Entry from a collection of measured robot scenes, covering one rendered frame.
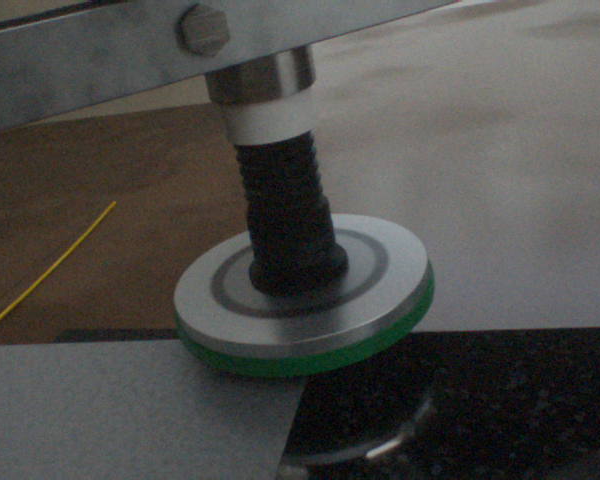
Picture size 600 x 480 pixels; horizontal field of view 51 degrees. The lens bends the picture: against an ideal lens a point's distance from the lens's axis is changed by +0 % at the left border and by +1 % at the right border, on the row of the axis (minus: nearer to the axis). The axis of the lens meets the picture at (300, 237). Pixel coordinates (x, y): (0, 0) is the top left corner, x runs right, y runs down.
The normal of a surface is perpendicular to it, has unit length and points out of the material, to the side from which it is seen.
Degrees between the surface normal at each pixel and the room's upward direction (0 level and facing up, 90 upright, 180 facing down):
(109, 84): 90
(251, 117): 90
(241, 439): 0
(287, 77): 90
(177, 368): 0
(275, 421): 0
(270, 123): 90
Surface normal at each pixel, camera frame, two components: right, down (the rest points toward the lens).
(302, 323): -0.17, -0.89
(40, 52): 0.40, 0.33
